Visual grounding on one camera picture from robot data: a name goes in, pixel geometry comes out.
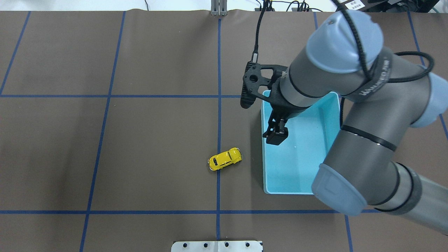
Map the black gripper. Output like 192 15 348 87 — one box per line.
262 105 308 146

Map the yellow beetle toy car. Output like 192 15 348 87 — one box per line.
207 147 242 171

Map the second grey robot arm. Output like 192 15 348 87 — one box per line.
263 10 447 235

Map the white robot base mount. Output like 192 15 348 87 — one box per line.
171 240 264 252

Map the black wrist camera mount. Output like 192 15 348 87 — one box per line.
240 62 288 109

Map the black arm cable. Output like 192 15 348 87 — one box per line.
252 0 435 84

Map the light blue plastic bin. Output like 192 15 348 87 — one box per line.
262 92 340 195

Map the aluminium frame post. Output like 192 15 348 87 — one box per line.
211 0 228 16

